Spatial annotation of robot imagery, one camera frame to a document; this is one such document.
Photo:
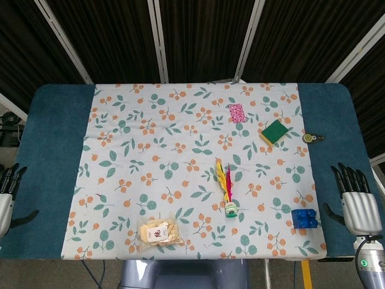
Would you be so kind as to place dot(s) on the blue building block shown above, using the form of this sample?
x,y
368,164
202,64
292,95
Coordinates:
x,y
304,219

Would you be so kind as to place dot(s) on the floral tablecloth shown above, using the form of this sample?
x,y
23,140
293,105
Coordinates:
x,y
180,168

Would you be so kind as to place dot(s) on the yellow floor strip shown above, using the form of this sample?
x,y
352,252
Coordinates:
x,y
306,275

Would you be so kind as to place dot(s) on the colourful feather shuttlecock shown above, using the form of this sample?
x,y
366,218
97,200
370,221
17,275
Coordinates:
x,y
230,207

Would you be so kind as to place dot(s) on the dark blue table cover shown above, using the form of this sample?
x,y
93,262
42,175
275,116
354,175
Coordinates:
x,y
54,135

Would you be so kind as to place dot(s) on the green yellow sponge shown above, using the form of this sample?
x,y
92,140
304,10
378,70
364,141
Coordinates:
x,y
274,130

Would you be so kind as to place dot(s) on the pink patterned card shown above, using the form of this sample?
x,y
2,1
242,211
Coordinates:
x,y
237,113

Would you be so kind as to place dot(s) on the white screen frame post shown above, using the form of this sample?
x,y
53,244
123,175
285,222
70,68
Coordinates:
x,y
64,43
13,106
248,39
378,160
159,42
358,51

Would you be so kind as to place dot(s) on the dark ribbed screen panel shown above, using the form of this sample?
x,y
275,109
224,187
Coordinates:
x,y
24,45
300,36
114,36
371,105
204,36

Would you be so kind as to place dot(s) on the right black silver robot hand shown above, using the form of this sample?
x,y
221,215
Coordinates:
x,y
361,210

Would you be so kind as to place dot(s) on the black equipment on floor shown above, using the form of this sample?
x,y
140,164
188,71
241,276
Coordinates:
x,y
9,129

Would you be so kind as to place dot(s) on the blue grey robot torso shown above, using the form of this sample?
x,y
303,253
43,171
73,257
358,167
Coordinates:
x,y
183,275

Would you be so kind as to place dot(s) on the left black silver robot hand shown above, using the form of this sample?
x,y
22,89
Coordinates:
x,y
5,207

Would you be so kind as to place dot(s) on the clear bag of snacks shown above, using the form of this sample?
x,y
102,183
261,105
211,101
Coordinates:
x,y
159,233

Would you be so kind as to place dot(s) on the black correction tape dispenser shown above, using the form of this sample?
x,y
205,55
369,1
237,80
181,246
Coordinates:
x,y
308,138

